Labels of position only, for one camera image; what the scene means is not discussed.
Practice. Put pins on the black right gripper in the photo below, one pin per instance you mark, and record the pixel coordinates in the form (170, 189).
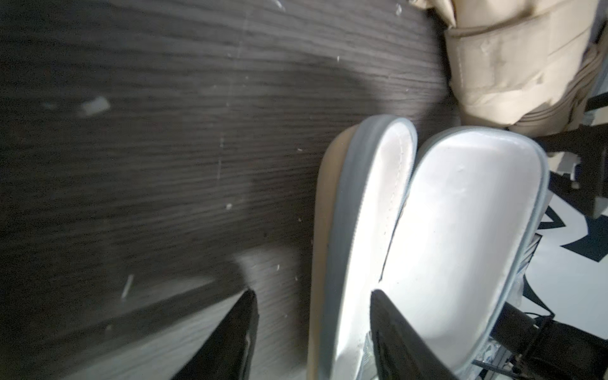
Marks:
(585, 188)

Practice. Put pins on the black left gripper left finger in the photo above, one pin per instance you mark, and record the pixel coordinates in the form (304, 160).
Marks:
(228, 352)

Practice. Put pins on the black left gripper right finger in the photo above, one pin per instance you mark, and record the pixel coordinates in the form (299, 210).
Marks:
(399, 351)

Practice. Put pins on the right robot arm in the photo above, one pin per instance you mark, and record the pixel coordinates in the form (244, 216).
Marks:
(560, 330)

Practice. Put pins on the beige folded umbrella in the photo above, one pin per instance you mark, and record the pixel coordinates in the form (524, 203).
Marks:
(525, 66)

